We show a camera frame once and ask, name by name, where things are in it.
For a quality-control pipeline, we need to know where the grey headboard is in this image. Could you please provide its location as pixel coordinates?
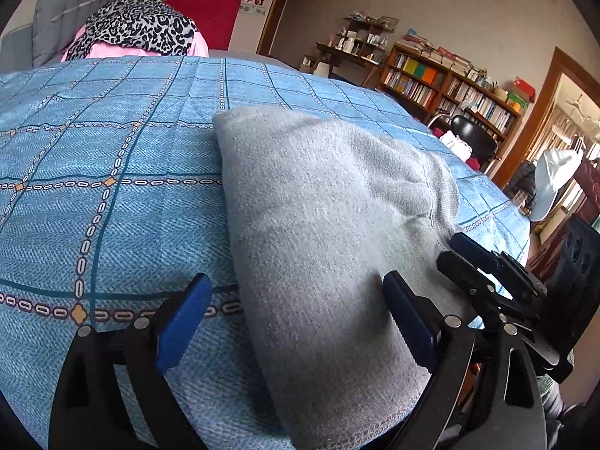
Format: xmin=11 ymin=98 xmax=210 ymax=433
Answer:
xmin=0 ymin=25 xmax=38 ymax=73

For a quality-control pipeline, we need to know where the wooden bookshelf with books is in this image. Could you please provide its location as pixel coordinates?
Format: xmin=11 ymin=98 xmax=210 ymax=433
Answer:
xmin=377 ymin=42 xmax=523 ymax=144

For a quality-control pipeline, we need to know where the white hat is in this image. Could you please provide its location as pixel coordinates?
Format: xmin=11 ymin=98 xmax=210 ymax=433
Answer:
xmin=529 ymin=147 xmax=584 ymax=221

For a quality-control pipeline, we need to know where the white cloth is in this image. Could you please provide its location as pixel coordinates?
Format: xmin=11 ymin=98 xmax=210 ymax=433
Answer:
xmin=439 ymin=131 xmax=472 ymax=160

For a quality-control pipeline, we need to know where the black chair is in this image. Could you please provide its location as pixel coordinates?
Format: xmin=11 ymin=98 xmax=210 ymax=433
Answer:
xmin=429 ymin=113 xmax=498 ymax=170

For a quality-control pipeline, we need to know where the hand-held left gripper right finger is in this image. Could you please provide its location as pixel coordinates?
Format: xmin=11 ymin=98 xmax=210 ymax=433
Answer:
xmin=382 ymin=270 xmax=549 ymax=450

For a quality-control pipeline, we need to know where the grey quilted cushion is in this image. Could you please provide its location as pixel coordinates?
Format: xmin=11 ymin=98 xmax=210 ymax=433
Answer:
xmin=32 ymin=0 xmax=120 ymax=67

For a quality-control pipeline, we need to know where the wooden desk shelf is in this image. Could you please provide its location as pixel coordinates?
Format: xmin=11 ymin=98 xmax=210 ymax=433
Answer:
xmin=315 ymin=16 xmax=399 ymax=80

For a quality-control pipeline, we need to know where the red box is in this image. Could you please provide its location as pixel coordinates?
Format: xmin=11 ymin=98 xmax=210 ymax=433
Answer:
xmin=511 ymin=77 xmax=536 ymax=102

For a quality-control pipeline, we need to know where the pink blanket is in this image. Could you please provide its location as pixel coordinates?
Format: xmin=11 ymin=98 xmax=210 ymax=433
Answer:
xmin=61 ymin=25 xmax=209 ymax=62

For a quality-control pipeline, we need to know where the wooden door frame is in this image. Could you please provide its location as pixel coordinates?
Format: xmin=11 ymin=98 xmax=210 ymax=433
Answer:
xmin=490 ymin=47 xmax=600 ymax=188

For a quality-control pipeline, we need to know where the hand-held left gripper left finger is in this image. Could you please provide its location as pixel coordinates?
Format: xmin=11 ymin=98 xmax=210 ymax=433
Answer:
xmin=48 ymin=272 xmax=214 ymax=450

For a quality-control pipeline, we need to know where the blue checked bedspread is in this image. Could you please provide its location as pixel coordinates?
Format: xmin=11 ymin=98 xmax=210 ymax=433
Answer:
xmin=0 ymin=55 xmax=533 ymax=450

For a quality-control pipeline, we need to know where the leopard print cloth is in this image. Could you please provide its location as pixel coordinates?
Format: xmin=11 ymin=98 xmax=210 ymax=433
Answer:
xmin=66 ymin=0 xmax=202 ymax=62

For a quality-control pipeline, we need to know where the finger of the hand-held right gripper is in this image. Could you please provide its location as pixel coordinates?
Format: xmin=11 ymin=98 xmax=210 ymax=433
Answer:
xmin=436 ymin=250 xmax=514 ymax=308
xmin=450 ymin=232 xmax=549 ymax=298

